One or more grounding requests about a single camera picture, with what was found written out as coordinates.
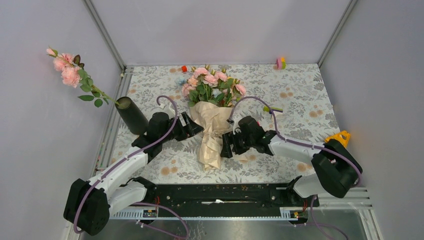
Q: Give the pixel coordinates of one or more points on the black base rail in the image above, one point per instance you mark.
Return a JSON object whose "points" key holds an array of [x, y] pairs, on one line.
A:
{"points": [[225, 200]]}

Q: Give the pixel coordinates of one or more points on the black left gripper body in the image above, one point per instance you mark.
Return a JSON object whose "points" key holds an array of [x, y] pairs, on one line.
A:
{"points": [[177, 129]]}

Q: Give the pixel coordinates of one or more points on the pink rose stem in vase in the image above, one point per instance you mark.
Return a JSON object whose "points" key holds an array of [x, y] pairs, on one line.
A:
{"points": [[73, 74]]}

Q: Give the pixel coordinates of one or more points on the floral patterned table mat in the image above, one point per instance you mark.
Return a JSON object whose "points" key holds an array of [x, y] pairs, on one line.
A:
{"points": [[298, 90]]}

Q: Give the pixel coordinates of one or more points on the black cylindrical vase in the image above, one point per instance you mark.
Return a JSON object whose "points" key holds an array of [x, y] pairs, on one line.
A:
{"points": [[131, 115]]}

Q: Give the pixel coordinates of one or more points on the pink green stacked toy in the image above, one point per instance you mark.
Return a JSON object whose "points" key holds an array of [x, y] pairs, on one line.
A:
{"points": [[280, 63]]}

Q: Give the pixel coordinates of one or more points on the paper flower bouquet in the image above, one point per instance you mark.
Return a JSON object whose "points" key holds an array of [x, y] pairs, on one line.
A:
{"points": [[211, 95]]}

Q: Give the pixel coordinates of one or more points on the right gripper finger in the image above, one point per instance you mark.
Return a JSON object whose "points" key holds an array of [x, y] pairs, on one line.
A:
{"points": [[226, 151], [233, 142]]}

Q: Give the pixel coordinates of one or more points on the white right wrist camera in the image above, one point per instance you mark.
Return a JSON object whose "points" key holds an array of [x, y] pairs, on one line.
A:
{"points": [[234, 123]]}

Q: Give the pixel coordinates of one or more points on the yellow plastic toy piece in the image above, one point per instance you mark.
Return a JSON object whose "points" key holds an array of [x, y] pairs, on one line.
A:
{"points": [[343, 137]]}

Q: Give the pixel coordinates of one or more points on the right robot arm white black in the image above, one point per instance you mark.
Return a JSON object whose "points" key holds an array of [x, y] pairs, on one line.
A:
{"points": [[335, 170]]}

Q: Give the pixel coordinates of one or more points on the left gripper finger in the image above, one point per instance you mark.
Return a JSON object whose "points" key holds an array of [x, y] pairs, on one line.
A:
{"points": [[183, 136], [191, 128]]}

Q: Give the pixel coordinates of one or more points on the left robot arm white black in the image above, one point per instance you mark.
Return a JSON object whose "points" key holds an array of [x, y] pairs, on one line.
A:
{"points": [[90, 203]]}

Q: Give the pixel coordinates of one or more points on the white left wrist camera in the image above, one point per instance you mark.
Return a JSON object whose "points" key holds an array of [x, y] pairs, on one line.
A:
{"points": [[168, 109]]}

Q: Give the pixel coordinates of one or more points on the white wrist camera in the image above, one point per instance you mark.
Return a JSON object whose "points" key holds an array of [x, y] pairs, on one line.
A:
{"points": [[168, 109], [234, 123]]}

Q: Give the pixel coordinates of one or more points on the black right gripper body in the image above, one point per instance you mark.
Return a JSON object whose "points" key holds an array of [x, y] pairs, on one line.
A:
{"points": [[247, 142]]}

